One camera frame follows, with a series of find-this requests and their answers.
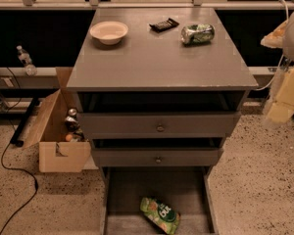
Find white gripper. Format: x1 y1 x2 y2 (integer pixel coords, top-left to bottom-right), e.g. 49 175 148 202
261 12 294 123

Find green rice chip bag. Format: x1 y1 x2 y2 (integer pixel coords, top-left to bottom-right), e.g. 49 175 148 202
140 197 180 235

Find grey drawer cabinet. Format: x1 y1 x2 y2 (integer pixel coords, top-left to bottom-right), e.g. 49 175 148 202
66 7 260 235

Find grey top drawer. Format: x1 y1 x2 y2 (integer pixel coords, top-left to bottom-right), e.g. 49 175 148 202
77 112 241 139

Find grey drawer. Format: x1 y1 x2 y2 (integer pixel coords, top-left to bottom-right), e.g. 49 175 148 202
77 112 241 139
101 167 219 235
92 148 223 167

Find grey bottom drawer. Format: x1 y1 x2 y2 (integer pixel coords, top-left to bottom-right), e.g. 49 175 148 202
101 167 219 235

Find grey middle drawer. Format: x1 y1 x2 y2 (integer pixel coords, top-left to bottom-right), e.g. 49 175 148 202
92 148 223 167

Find crushed green soda can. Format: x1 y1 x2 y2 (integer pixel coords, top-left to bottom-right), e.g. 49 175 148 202
181 23 215 45

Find black chocolate bar wrapper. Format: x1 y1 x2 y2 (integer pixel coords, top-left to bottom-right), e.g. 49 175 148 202
150 18 179 33

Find white bowl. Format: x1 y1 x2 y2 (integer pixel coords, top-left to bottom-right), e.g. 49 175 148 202
89 22 128 45

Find dark items in box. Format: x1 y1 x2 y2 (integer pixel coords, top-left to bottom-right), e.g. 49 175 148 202
65 108 84 142

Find cardboard box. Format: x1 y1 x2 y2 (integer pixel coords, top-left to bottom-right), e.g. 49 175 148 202
23 68 96 172

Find clear plastic water bottle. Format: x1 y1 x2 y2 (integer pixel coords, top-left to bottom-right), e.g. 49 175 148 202
17 45 37 76

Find black floor bar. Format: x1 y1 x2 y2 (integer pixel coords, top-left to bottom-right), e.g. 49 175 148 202
10 97 39 147

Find white hanging cable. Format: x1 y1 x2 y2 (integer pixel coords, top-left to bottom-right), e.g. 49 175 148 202
254 0 290 92

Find black floor cable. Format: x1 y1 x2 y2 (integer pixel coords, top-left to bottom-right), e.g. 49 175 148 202
0 67 39 235

